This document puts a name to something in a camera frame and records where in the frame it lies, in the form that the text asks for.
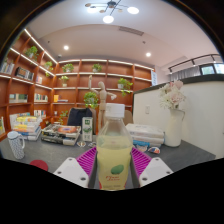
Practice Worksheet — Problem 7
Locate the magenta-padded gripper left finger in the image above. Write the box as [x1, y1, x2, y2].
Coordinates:
[53, 148, 98, 188]

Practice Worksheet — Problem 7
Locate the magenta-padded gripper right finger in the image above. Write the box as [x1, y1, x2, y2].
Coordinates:
[131, 147, 174, 188]

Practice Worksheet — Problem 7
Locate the clear bottle with yellow drink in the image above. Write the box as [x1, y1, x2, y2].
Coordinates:
[95, 103, 134, 191]

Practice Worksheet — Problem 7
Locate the flat round red coaster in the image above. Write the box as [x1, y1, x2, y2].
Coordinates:
[29, 159, 50, 172]

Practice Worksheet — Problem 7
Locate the stack of white books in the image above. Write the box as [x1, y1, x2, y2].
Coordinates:
[125, 123, 166, 148]

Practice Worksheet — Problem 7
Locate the stack of dark books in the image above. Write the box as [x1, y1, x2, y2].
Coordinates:
[40, 123, 82, 147]

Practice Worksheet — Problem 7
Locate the white vase with flowers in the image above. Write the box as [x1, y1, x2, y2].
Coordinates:
[158, 79, 187, 148]

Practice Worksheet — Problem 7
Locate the dark office chair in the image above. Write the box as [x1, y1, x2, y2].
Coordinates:
[66, 107, 97, 134]

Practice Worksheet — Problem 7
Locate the tan chair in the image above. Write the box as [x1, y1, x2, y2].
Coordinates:
[123, 109, 134, 126]

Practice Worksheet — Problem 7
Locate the stack of colourful books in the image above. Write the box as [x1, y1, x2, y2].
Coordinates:
[12, 115, 43, 141]

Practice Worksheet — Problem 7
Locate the white patterned mug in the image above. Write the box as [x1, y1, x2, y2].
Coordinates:
[7, 130, 26, 160]

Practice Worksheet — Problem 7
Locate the white partition with dark top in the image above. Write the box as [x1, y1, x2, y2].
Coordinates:
[132, 74, 224, 159]

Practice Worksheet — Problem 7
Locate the wooden artist mannequin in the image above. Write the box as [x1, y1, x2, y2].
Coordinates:
[87, 75, 118, 134]

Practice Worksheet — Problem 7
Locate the wooden shelf unit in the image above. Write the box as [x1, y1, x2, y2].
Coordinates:
[0, 28, 156, 141]

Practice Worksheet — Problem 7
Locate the grey curtain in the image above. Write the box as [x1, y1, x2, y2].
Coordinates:
[168, 66, 201, 83]

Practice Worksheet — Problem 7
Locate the window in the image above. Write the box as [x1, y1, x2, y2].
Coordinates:
[199, 63, 224, 76]

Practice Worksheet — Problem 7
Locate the ceiling air vent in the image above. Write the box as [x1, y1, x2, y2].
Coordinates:
[118, 25, 145, 37]

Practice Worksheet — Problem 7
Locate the branched ceiling lamp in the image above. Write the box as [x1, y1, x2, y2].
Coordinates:
[84, 0, 140, 24]

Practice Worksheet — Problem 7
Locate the black track light rail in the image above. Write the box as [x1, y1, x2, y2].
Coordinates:
[168, 53, 223, 73]

